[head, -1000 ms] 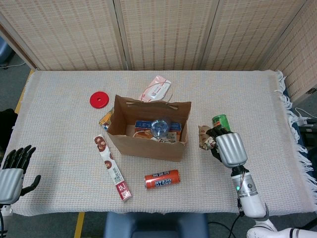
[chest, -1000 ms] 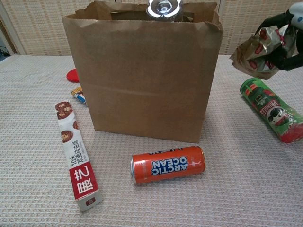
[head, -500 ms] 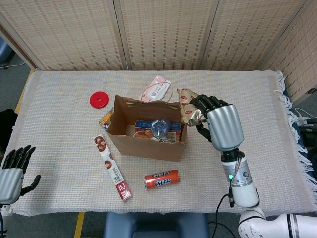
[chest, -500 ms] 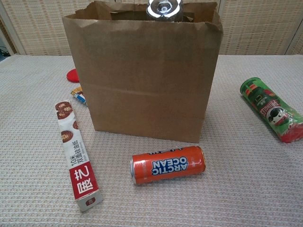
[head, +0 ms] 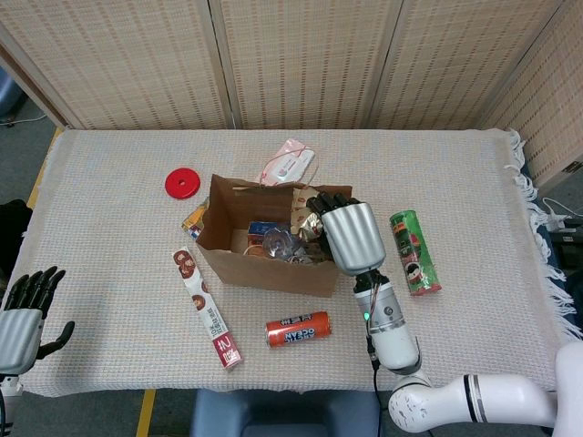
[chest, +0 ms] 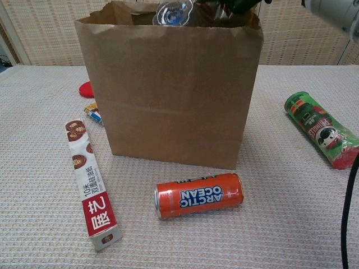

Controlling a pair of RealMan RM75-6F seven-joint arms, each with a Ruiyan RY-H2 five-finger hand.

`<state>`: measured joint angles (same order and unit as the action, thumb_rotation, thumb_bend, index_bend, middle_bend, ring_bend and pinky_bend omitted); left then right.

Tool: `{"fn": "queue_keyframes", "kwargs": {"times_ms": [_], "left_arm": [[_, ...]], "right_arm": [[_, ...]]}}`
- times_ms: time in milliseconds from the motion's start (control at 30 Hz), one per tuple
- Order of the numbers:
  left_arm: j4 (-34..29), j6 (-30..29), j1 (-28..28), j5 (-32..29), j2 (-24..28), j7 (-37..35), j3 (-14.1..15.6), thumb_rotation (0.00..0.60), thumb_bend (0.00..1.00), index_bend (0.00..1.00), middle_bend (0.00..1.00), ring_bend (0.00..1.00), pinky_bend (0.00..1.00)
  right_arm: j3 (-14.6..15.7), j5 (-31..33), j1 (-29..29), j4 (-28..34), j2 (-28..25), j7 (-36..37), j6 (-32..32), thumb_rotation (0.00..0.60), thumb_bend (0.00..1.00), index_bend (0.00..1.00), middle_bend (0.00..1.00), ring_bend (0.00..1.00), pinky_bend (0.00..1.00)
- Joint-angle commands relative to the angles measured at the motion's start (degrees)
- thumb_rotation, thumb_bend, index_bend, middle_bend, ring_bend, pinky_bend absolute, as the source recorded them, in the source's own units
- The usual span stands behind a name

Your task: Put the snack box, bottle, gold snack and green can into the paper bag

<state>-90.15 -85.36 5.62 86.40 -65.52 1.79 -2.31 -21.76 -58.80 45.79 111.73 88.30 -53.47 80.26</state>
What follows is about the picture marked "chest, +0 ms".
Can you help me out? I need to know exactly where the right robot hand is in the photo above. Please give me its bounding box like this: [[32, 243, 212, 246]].
[[196, 0, 273, 15]]

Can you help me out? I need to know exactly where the transparent plastic bottle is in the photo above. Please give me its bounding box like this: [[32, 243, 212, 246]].
[[152, 0, 197, 27]]

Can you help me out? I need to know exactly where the green chips can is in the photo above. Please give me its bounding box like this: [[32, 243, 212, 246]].
[[284, 91, 359, 170]]

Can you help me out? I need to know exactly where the brown paper bag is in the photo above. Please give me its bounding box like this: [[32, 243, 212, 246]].
[[74, 0, 264, 171]]

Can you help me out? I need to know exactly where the yellow snack packet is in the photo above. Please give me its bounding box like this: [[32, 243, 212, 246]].
[[84, 102, 103, 126]]

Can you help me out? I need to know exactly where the orange soda can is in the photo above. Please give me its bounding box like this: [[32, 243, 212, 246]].
[[154, 173, 244, 219]]

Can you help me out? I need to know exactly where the long baking paper box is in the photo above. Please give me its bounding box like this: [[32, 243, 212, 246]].
[[65, 117, 123, 252]]

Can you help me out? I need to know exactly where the beige folding screen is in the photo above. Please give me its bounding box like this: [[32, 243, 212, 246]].
[[0, 0, 359, 67]]

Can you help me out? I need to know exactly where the red plastic disc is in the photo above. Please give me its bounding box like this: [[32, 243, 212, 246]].
[[78, 80, 95, 99]]

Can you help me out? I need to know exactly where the white woven tablecloth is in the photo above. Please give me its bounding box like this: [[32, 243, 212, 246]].
[[0, 64, 359, 269]]

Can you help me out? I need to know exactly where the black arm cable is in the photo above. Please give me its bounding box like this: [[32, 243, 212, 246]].
[[340, 152, 359, 269]]

